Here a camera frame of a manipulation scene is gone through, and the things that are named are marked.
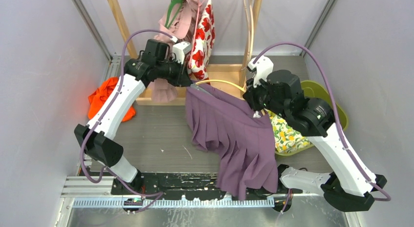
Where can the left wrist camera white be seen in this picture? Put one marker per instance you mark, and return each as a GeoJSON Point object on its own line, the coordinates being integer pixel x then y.
{"type": "Point", "coordinates": [180, 51]}

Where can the orange cloth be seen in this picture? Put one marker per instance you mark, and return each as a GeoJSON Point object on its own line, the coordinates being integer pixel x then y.
{"type": "Point", "coordinates": [100, 96]}

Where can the yellow hanger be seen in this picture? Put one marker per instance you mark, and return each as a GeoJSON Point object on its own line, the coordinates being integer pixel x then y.
{"type": "Point", "coordinates": [223, 85]}

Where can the green plastic basket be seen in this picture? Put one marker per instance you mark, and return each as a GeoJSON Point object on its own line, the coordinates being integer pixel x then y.
{"type": "Point", "coordinates": [314, 89]}

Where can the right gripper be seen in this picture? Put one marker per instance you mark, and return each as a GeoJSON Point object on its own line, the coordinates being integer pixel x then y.
{"type": "Point", "coordinates": [252, 94]}

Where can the purple skirt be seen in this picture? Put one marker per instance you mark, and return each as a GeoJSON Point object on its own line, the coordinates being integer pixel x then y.
{"type": "Point", "coordinates": [224, 124]}

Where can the red floral garment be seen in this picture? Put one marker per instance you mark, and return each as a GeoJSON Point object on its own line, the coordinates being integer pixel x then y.
{"type": "Point", "coordinates": [204, 41]}

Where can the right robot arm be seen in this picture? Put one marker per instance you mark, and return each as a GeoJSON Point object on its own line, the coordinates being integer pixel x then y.
{"type": "Point", "coordinates": [349, 186]}

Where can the wooden clothes rack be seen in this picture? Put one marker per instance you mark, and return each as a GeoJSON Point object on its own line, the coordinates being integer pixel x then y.
{"type": "Point", "coordinates": [234, 74]}

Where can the green hanger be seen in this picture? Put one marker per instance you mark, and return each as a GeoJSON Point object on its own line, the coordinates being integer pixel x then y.
{"type": "Point", "coordinates": [173, 10]}

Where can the pink hanger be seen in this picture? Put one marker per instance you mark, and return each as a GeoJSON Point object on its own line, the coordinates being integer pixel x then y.
{"type": "Point", "coordinates": [199, 5]}

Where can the pink dress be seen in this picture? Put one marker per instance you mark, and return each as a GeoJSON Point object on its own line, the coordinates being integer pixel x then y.
{"type": "Point", "coordinates": [183, 29]}

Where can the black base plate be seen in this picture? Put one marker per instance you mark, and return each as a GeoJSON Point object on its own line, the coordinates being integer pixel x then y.
{"type": "Point", "coordinates": [167, 190]}

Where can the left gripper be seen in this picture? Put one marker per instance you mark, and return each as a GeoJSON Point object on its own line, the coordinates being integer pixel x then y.
{"type": "Point", "coordinates": [180, 78]}

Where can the beige wooden hanger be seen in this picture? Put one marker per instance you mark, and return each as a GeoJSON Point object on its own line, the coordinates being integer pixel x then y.
{"type": "Point", "coordinates": [248, 8]}

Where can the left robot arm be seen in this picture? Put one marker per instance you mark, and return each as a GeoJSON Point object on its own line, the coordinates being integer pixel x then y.
{"type": "Point", "coordinates": [158, 61]}

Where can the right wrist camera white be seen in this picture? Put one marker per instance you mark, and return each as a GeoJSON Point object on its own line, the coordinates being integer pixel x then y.
{"type": "Point", "coordinates": [261, 69]}

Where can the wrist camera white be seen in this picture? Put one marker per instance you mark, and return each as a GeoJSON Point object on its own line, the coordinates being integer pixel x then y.
{"type": "Point", "coordinates": [261, 69]}
{"type": "Point", "coordinates": [180, 51]}

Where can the lemon print skirt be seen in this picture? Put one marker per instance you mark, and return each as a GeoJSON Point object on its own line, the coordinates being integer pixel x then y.
{"type": "Point", "coordinates": [287, 140]}

